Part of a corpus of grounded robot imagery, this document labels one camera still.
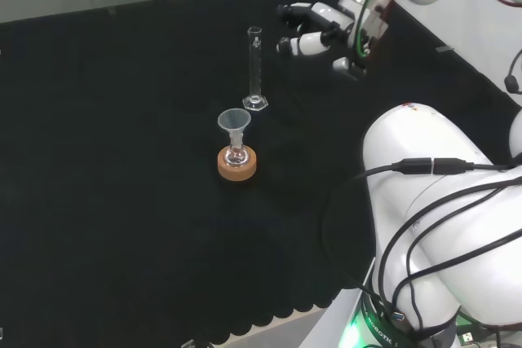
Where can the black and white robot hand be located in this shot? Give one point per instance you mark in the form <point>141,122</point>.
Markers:
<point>322,30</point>

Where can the black table cloth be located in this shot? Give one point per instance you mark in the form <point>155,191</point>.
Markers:
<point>171,168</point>

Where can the clear round-bottom flask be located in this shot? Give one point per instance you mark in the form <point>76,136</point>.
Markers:
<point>236,155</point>

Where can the clear glass graduated cylinder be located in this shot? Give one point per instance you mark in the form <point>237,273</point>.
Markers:
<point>255,75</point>

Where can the clear plastic funnel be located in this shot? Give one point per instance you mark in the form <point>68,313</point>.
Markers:
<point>234,121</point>

